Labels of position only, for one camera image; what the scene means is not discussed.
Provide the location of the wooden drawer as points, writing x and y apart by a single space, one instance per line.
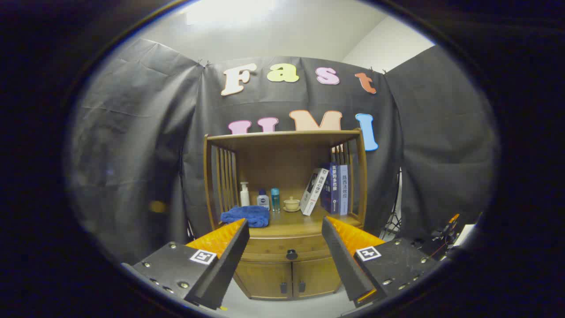
273 246

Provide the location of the black backdrop cloth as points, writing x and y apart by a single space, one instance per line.
132 154

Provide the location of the dark blue book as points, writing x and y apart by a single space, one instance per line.
330 194

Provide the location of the white bottle with blue cap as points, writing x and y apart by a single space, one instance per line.
263 201

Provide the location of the beige lidded teacup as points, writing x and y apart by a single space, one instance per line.
291 205

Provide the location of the white book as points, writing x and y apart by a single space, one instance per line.
313 190

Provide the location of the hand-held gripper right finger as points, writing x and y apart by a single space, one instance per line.
342 260

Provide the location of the black device with orange tip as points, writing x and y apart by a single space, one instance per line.
448 229

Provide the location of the wooden cabinet with shelf hutch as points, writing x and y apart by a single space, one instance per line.
282 163

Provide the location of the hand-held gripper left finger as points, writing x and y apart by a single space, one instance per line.
225 265

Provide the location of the white pump bottle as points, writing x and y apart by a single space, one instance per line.
244 196

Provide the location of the light blue book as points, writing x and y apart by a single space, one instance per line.
344 190

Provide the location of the wooden countertop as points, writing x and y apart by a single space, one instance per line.
291 223

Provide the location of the wooden cabinet door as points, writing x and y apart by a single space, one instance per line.
262 278
320 276

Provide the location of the blue folded towel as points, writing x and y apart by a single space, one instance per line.
245 216

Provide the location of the clear blue bottle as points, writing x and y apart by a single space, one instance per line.
275 201

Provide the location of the black round drawer knob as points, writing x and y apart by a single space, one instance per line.
291 254

